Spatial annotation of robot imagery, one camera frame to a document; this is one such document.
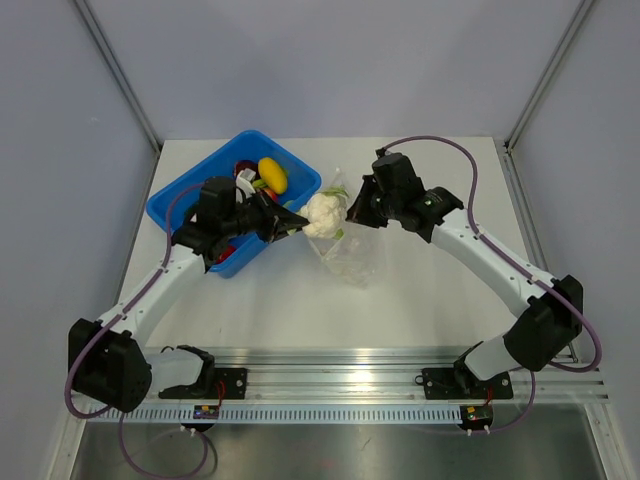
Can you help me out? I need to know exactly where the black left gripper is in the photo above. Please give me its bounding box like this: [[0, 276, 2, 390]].
[[223, 188, 309, 245]]

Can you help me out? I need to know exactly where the yellow mango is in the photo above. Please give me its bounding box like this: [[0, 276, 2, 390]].
[[258, 157, 288, 195]]

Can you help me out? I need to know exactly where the clear zip top bag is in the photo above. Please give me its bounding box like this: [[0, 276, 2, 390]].
[[304, 169, 384, 288]]

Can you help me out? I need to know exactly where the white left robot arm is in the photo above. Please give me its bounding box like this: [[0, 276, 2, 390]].
[[64, 192, 308, 419]]

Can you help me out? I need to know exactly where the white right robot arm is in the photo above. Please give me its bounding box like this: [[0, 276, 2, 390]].
[[347, 174, 583, 399]]

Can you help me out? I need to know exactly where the blue plastic bin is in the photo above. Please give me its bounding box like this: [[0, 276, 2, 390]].
[[147, 130, 321, 278]]

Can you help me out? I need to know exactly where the small red tomato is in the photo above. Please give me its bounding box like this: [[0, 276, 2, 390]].
[[216, 245, 236, 264]]

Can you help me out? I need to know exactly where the dark red onion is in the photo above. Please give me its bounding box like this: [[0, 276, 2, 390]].
[[233, 160, 259, 177]]

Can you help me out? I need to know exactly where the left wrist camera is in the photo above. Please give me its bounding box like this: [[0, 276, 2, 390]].
[[235, 169, 258, 197]]

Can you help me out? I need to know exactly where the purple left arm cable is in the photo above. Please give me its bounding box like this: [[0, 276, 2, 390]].
[[64, 182, 221, 475]]

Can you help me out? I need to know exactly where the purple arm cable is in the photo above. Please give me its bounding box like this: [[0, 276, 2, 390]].
[[64, 182, 221, 475], [382, 134, 604, 436]]

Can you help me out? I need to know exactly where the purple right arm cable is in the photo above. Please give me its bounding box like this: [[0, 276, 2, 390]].
[[382, 134, 604, 436]]

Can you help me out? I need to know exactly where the aluminium mounting rail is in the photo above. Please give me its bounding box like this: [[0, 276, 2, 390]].
[[199, 347, 609, 405]]

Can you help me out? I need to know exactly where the white slotted cable duct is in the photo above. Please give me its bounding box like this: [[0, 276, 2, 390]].
[[96, 403, 462, 425]]

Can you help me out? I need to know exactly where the left aluminium frame post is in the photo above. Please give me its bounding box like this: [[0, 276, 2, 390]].
[[70, 0, 163, 158]]

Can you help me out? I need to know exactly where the aluminium frame post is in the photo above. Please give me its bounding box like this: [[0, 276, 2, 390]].
[[70, 0, 163, 158], [504, 0, 598, 154]]

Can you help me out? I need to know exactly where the right aluminium frame post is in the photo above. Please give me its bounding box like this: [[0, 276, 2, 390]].
[[504, 0, 598, 154]]

